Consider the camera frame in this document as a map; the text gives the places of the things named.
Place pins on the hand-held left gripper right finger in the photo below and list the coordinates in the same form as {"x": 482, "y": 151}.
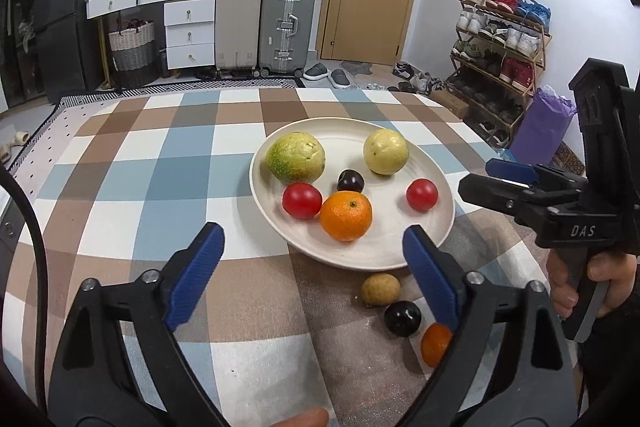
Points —
{"x": 432, "y": 282}

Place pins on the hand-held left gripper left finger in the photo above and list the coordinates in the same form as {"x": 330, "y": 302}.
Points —
{"x": 192, "y": 282}

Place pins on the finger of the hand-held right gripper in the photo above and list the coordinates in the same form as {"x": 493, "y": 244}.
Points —
{"x": 507, "y": 169}
{"x": 495, "y": 194}

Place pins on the dark plum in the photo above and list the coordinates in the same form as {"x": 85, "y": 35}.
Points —
{"x": 402, "y": 318}
{"x": 350, "y": 181}

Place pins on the brown longan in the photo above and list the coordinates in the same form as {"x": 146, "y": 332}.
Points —
{"x": 381, "y": 289}

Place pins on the orange mandarin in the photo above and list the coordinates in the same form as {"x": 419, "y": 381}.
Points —
{"x": 346, "y": 215}
{"x": 436, "y": 346}

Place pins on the red tomato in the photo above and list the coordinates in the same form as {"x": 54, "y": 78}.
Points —
{"x": 422, "y": 194}
{"x": 302, "y": 200}

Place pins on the pale yellow guava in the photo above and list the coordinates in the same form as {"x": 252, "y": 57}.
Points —
{"x": 385, "y": 152}

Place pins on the cream round plate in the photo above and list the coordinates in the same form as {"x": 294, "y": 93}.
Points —
{"x": 345, "y": 142}

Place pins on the green-yellow guava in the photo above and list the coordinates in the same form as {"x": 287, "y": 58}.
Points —
{"x": 295, "y": 157}

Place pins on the person's right forearm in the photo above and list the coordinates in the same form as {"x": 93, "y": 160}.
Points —
{"x": 615, "y": 367}

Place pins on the person's right hand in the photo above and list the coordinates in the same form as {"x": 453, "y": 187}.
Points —
{"x": 617, "y": 272}

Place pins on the person's left hand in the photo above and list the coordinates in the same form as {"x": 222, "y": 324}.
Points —
{"x": 305, "y": 419}

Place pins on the purple bag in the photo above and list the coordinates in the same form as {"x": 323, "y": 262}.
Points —
{"x": 540, "y": 127}

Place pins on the brown cardboard box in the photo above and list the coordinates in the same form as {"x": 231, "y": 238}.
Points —
{"x": 450, "y": 103}

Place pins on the checkered tablecloth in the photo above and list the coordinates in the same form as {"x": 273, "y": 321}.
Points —
{"x": 150, "y": 187}

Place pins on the wooden shoe rack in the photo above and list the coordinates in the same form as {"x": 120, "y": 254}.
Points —
{"x": 500, "y": 57}

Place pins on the grey floor mat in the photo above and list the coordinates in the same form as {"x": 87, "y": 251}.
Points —
{"x": 357, "y": 67}

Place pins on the grey slipper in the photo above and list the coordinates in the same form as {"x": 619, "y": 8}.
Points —
{"x": 315, "y": 72}
{"x": 341, "y": 78}

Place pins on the beige slipper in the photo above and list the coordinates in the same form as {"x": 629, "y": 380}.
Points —
{"x": 22, "y": 138}
{"x": 6, "y": 153}

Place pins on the woven laundry basket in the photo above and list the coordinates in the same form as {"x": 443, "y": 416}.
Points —
{"x": 132, "y": 57}

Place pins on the white desk with drawers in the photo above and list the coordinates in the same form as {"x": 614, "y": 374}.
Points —
{"x": 190, "y": 32}

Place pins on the grey suitcase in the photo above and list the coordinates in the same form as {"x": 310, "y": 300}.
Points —
{"x": 287, "y": 27}

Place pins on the beige suitcase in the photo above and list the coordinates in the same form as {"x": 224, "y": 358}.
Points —
{"x": 239, "y": 22}

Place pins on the black refrigerator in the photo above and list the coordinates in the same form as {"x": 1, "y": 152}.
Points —
{"x": 70, "y": 7}

